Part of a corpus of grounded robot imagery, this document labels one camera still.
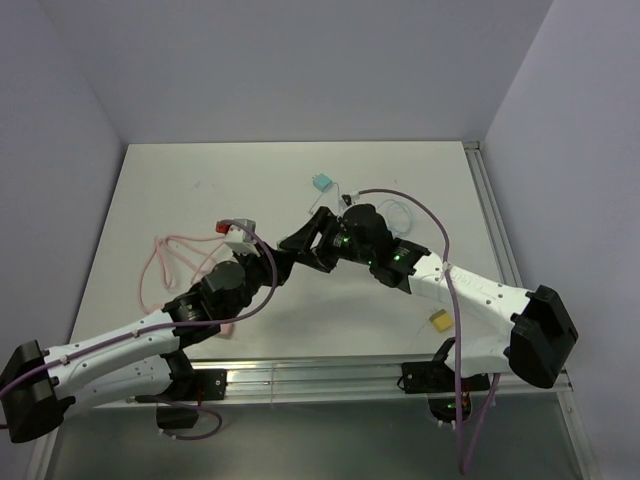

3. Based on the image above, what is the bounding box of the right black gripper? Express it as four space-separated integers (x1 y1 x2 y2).
279 206 375 274

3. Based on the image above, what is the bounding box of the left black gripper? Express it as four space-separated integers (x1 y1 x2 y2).
223 240 297 320

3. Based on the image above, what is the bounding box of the pink power strip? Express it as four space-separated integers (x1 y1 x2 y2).
217 323 235 340

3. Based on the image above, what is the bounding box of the yellow charger plug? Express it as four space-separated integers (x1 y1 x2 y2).
428 308 455 333

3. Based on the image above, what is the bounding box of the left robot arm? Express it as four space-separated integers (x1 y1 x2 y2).
1 247 296 444

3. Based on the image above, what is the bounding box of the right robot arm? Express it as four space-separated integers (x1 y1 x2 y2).
278 204 578 390

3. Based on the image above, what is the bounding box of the teal charger plug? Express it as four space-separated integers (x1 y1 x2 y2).
311 173 334 193

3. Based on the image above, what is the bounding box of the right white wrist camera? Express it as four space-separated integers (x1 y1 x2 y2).
339 192 360 211

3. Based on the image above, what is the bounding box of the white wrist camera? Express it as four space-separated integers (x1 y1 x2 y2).
215 219 258 255
339 192 360 211

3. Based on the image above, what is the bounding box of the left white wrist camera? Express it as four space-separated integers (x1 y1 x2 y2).
215 219 258 255

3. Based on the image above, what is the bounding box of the thin teal charger cable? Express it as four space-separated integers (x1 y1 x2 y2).
307 182 346 216

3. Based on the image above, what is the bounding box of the pink power cord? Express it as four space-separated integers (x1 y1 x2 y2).
137 233 227 314

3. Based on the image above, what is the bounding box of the front aluminium rail frame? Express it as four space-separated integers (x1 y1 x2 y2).
27 356 601 479

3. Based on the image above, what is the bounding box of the aluminium rail frame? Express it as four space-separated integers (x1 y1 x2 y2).
463 142 523 287
27 356 601 479

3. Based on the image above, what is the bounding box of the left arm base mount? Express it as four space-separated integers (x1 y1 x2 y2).
134 369 227 441

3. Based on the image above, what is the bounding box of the right aluminium rail frame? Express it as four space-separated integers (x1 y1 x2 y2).
463 142 523 287

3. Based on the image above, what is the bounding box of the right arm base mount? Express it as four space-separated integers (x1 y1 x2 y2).
396 337 490 424

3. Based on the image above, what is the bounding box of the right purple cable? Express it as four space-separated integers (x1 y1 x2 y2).
357 187 501 475

